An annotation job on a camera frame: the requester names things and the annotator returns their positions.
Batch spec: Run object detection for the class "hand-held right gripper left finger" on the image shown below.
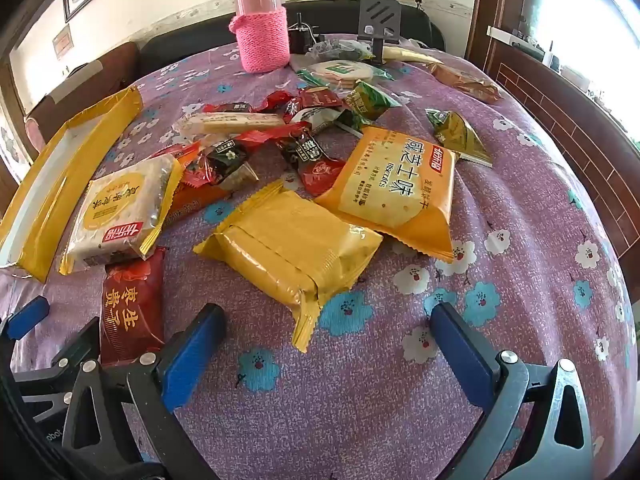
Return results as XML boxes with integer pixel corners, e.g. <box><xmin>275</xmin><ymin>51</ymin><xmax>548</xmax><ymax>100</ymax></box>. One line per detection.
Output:
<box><xmin>62</xmin><ymin>304</ymin><xmax>226</xmax><ymax>480</ymax></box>

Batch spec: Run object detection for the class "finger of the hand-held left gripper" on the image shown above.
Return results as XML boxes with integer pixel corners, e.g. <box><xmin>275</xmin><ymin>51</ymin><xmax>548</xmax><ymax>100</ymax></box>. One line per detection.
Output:
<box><xmin>0</xmin><ymin>296</ymin><xmax>51</xmax><ymax>361</ymax></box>
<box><xmin>12</xmin><ymin>317</ymin><xmax>101</xmax><ymax>411</ymax></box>

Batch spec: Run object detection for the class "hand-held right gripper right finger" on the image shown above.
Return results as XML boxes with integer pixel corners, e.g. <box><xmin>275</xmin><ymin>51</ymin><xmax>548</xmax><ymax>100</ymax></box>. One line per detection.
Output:
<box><xmin>430</xmin><ymin>302</ymin><xmax>596</xmax><ymax>480</ymax></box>

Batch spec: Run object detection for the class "dark red snack packet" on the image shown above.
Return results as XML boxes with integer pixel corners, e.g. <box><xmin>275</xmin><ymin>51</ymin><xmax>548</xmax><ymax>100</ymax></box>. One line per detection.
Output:
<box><xmin>99</xmin><ymin>246</ymin><xmax>167</xmax><ymax>367</ymax></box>

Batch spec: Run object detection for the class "white yellow cracker packet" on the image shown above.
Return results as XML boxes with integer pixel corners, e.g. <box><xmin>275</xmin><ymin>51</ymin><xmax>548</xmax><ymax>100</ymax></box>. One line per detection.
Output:
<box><xmin>59</xmin><ymin>154</ymin><xmax>183</xmax><ymax>276</ymax></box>

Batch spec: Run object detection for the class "plain yellow biscuit packet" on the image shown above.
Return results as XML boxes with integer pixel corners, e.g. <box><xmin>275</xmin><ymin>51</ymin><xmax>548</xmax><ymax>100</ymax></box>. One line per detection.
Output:
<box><xmin>193</xmin><ymin>180</ymin><xmax>384</xmax><ymax>354</ymax></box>

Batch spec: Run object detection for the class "orange snack packet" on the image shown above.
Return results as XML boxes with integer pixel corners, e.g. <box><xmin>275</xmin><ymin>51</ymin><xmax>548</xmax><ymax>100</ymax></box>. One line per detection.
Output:
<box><xmin>162</xmin><ymin>182</ymin><xmax>233</xmax><ymax>228</ymax></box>

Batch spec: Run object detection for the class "yellow printed biscuit packet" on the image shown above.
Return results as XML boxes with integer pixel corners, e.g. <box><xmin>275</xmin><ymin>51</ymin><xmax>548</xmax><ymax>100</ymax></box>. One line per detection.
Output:
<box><xmin>314</xmin><ymin>126</ymin><xmax>458</xmax><ymax>262</ymax></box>

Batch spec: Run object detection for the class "yellow cardboard box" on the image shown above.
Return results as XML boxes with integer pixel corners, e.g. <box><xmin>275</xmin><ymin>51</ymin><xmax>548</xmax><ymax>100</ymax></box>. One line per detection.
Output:
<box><xmin>0</xmin><ymin>85</ymin><xmax>143</xmax><ymax>283</ymax></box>

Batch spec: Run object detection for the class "green gold triangular packet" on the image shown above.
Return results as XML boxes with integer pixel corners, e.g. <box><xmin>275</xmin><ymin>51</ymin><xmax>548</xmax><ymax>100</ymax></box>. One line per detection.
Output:
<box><xmin>425</xmin><ymin>109</ymin><xmax>494</xmax><ymax>167</ymax></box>

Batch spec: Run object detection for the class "pale long pastry packet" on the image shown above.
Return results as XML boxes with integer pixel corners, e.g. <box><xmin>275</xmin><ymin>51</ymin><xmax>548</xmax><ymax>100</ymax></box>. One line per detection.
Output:
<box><xmin>176</xmin><ymin>111</ymin><xmax>287</xmax><ymax>137</ymax></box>

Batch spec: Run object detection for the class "white green snack packet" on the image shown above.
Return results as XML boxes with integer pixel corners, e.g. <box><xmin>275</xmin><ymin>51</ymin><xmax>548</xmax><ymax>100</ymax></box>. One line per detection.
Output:
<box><xmin>289</xmin><ymin>106</ymin><xmax>373</xmax><ymax>138</ymax></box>

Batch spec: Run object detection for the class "red gold snack packet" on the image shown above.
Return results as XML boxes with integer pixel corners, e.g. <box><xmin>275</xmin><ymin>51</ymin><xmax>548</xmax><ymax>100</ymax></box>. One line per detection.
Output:
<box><xmin>298</xmin><ymin>85</ymin><xmax>345</xmax><ymax>111</ymax></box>

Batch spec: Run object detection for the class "purple floral tablecloth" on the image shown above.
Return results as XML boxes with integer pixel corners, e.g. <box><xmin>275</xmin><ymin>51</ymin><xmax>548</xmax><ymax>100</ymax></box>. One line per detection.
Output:
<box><xmin>0</xmin><ymin>35</ymin><xmax>640</xmax><ymax>480</ymax></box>

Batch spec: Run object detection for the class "pink cushion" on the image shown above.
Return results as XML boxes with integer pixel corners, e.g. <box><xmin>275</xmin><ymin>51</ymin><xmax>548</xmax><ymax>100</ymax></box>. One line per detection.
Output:
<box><xmin>22</xmin><ymin>115</ymin><xmax>51</xmax><ymax>156</ymax></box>

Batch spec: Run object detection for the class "wooden door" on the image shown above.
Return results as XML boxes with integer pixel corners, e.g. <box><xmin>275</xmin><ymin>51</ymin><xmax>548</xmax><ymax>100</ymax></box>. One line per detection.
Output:
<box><xmin>0</xmin><ymin>60</ymin><xmax>31</xmax><ymax>211</ymax></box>

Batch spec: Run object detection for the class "brown armchair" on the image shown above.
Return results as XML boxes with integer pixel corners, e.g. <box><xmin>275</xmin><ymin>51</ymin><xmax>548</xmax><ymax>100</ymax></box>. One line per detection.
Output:
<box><xmin>22</xmin><ymin>42</ymin><xmax>141</xmax><ymax>146</ymax></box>

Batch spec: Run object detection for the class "small red candy packet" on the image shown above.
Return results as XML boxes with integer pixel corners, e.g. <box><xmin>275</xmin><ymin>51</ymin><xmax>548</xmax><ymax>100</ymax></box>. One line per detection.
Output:
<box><xmin>251</xmin><ymin>90</ymin><xmax>302</xmax><ymax>125</ymax></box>

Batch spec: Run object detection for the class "brown bread packet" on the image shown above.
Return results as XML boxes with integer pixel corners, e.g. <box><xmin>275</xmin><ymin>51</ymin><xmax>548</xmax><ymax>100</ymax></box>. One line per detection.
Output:
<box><xmin>429</xmin><ymin>62</ymin><xmax>502</xmax><ymax>105</ymax></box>

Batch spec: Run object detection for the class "ivory horn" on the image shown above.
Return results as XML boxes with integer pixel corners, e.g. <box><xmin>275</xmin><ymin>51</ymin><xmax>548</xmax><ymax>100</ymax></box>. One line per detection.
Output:
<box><xmin>382</xmin><ymin>45</ymin><xmax>443</xmax><ymax>66</ymax></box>

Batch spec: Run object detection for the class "round cracker packet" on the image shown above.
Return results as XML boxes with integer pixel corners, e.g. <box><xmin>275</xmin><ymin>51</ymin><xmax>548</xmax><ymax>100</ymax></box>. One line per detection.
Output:
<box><xmin>292</xmin><ymin>59</ymin><xmax>393</xmax><ymax>88</ymax></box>

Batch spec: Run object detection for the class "black sofa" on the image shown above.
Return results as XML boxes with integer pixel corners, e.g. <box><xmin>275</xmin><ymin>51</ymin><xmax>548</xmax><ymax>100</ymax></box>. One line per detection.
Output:
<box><xmin>140</xmin><ymin>0</ymin><xmax>446</xmax><ymax>76</ymax></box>

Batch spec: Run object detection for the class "pink bottle with knitted sleeve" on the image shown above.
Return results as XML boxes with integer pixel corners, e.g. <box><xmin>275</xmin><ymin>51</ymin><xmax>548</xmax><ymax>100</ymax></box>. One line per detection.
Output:
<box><xmin>230</xmin><ymin>0</ymin><xmax>291</xmax><ymax>73</ymax></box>

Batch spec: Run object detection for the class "dark plastic bag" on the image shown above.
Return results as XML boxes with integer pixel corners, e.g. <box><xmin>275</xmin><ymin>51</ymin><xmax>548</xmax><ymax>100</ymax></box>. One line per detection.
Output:
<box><xmin>306</xmin><ymin>39</ymin><xmax>375</xmax><ymax>62</ymax></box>

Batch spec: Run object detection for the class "black charger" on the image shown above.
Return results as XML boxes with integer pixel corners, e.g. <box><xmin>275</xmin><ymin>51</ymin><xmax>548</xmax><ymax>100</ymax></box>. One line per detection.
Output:
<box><xmin>294</xmin><ymin>12</ymin><xmax>323</xmax><ymax>56</ymax></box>

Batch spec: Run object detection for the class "black phone stand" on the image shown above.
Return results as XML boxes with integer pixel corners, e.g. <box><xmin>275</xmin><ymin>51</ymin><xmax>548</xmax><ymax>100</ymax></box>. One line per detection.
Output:
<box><xmin>356</xmin><ymin>0</ymin><xmax>402</xmax><ymax>65</ymax></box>

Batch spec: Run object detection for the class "red wall sticker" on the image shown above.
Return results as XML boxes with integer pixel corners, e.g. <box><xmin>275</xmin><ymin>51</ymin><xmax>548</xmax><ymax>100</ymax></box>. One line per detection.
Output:
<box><xmin>52</xmin><ymin>27</ymin><xmax>73</xmax><ymax>58</ymax></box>

